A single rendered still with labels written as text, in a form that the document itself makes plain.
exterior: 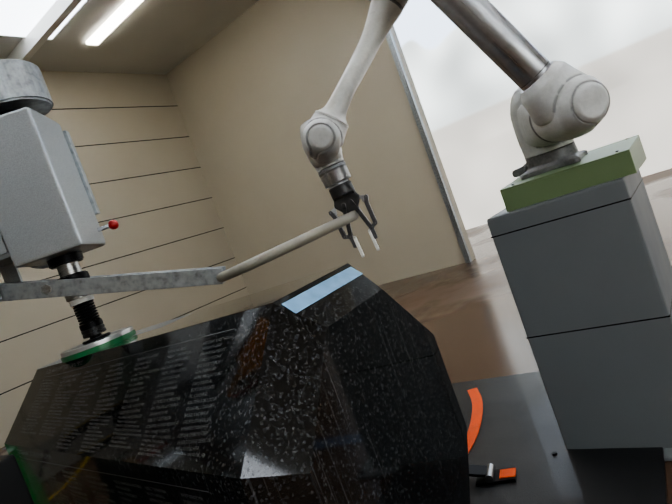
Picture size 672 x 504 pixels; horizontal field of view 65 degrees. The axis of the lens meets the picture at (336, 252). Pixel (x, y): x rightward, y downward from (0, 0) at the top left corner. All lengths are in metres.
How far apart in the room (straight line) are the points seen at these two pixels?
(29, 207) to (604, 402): 1.78
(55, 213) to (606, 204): 1.54
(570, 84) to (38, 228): 1.50
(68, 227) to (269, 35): 6.03
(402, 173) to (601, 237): 4.90
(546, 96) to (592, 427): 1.01
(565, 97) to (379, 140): 5.08
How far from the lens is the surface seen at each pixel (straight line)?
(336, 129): 1.42
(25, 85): 1.82
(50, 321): 6.75
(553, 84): 1.57
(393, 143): 6.43
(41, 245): 1.70
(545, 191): 1.68
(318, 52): 6.97
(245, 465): 0.99
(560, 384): 1.84
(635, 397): 1.81
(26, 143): 1.74
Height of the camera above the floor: 0.95
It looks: 3 degrees down
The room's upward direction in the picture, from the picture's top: 20 degrees counter-clockwise
